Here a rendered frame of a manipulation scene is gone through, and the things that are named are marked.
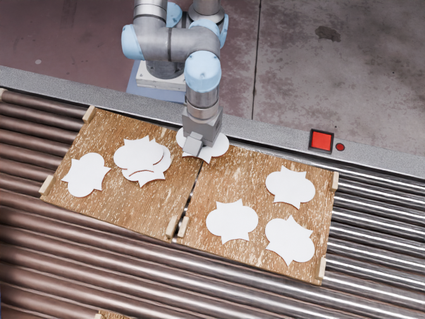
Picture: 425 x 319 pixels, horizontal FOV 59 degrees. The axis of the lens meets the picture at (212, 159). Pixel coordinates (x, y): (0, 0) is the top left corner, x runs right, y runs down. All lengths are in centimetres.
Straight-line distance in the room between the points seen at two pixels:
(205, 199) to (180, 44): 47
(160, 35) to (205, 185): 48
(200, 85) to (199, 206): 44
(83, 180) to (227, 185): 43
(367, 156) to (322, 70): 152
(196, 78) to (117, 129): 54
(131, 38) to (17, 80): 73
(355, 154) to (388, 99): 150
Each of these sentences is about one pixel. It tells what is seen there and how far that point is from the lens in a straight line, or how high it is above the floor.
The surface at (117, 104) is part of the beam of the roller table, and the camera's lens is 134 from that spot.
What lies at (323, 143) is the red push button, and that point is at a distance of 127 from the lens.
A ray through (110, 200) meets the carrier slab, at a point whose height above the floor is 94.
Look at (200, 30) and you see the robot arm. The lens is 88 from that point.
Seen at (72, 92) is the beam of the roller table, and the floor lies 91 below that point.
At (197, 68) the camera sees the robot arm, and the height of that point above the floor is 139.
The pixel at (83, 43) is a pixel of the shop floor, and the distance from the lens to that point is 291.
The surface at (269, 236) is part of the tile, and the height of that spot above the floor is 95.
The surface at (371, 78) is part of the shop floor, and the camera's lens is 284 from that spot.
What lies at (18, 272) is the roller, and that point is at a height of 92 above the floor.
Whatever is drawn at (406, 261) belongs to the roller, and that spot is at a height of 92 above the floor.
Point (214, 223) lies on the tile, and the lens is 108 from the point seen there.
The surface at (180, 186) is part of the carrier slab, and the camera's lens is 113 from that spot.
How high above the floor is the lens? 197
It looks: 62 degrees down
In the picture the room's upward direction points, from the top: 3 degrees clockwise
